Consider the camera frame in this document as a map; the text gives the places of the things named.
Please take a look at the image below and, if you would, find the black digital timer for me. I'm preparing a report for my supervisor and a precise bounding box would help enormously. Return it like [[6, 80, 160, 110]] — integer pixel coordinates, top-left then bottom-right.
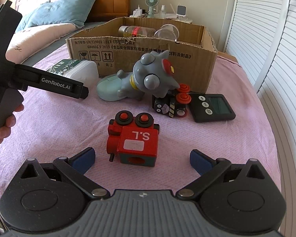
[[188, 93, 236, 123]]

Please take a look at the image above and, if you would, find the white green pill bottle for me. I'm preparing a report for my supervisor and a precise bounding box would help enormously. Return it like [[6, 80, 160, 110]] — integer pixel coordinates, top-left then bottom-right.
[[47, 59, 99, 89]]

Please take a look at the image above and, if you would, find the red toy train block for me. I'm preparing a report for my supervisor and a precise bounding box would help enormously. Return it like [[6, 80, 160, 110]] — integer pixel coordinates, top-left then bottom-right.
[[106, 110, 160, 167]]

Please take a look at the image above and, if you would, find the black red toy car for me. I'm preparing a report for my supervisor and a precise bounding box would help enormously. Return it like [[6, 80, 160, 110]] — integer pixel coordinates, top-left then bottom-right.
[[152, 84, 191, 118]]

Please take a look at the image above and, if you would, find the gold capsule glass bottle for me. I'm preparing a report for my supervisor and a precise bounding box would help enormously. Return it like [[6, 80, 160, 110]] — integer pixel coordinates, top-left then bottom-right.
[[118, 26, 156, 38]]

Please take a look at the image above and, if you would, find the grey cartoon figure toy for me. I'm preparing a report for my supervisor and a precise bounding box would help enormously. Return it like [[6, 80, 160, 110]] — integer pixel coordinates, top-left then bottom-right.
[[97, 50, 180, 102]]

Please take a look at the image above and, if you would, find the clear plastic cup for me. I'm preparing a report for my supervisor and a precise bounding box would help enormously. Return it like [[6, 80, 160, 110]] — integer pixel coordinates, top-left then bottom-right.
[[153, 24, 180, 42]]

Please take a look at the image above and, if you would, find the person's left hand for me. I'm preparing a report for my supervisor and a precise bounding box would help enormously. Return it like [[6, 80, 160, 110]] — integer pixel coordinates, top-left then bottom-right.
[[0, 89, 25, 145]]

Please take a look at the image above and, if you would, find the pink floral quilt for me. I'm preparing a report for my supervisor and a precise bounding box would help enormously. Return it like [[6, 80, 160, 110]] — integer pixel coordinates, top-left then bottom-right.
[[6, 23, 77, 64]]

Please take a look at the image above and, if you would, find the pink table cloth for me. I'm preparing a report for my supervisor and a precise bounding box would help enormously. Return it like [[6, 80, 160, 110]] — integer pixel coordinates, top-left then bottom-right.
[[0, 56, 281, 198]]

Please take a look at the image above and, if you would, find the blue bed sheet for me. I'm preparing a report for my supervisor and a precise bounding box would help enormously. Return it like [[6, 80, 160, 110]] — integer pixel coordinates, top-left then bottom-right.
[[22, 20, 107, 68]]

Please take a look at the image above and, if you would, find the blue pillow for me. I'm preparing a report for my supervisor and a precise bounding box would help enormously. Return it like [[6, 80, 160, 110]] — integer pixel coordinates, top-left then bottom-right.
[[16, 0, 96, 32]]

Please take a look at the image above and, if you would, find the brown cardboard box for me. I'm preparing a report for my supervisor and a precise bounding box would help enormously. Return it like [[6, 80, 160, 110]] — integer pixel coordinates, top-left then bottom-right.
[[66, 17, 218, 93]]

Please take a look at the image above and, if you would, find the white power strip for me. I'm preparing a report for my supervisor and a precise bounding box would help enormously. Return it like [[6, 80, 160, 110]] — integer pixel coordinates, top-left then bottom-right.
[[129, 5, 146, 18]]

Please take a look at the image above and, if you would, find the white louvered closet door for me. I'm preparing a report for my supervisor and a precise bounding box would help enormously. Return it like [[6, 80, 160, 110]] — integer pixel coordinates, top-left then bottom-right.
[[223, 0, 296, 236]]

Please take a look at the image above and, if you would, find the small green desk fan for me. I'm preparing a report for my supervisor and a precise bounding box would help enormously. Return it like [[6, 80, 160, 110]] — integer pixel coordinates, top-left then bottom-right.
[[145, 0, 159, 18]]

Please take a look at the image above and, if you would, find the clear spray bottle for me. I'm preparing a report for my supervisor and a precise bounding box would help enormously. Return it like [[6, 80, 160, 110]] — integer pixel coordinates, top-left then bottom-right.
[[159, 5, 166, 19]]

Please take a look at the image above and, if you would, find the white smart display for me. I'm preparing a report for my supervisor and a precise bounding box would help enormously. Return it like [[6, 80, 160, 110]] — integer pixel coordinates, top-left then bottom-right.
[[176, 4, 186, 20]]

